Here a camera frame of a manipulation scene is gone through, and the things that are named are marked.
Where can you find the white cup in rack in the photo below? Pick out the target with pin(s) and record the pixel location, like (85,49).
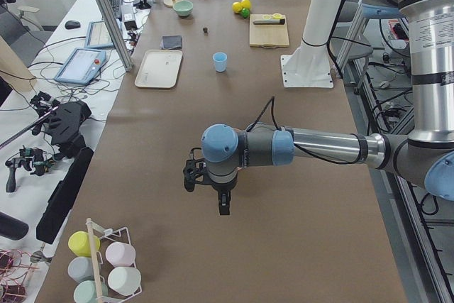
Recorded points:
(124,280)

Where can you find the green lime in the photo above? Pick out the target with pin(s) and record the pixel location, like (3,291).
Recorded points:
(245,13)

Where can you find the light blue cup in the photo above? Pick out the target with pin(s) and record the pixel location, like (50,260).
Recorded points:
(220,61)

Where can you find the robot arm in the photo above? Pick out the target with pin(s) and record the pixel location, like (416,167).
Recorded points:
(423,157)

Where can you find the yellow lemon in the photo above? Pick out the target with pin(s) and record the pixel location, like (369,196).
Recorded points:
(246,4)
(237,7)

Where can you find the wooden cutting board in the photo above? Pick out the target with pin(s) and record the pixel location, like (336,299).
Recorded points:
(268,36)

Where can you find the mint green bowl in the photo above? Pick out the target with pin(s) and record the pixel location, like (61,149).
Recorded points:
(183,8)

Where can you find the black keyboard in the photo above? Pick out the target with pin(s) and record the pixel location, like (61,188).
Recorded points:
(116,8)

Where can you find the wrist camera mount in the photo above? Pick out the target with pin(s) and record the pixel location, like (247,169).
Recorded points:
(195,172)

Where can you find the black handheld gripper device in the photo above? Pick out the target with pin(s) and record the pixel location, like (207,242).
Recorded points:
(62,122)

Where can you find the near teach pendant tablet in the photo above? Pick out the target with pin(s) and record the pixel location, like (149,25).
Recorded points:
(82,66)

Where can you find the far teach pendant tablet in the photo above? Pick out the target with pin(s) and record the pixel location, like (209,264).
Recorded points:
(98,36)

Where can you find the mint cup in rack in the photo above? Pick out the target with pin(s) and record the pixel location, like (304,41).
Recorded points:
(85,292)

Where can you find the grey folded cloth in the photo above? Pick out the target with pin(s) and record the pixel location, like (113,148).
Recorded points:
(171,42)

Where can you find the black computer mouse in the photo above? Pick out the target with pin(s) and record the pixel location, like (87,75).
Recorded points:
(69,25)

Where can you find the teach pendant tablet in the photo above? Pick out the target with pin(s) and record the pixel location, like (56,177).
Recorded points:
(98,36)
(82,66)

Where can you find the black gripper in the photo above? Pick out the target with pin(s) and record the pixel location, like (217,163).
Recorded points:
(223,188)

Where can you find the white wire cup rack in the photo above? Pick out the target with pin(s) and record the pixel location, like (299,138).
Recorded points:
(103,238)

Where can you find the wooden rack handle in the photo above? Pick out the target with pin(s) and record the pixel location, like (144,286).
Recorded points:
(100,297)

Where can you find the black foam bar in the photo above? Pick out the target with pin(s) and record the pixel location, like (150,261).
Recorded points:
(63,198)

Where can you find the pink cup in rack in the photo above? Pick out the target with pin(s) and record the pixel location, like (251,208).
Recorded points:
(120,254)

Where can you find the aluminium frame post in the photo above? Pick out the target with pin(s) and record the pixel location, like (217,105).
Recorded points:
(115,33)

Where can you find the steel muddler black tip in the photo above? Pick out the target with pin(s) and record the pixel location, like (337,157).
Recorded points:
(272,21)

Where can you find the yellow cup in rack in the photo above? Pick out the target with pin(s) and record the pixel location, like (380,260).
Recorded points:
(78,243)

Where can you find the grey cup in rack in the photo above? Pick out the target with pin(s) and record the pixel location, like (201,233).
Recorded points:
(80,269)

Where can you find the cream rectangular tray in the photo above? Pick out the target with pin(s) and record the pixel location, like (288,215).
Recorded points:
(159,69)

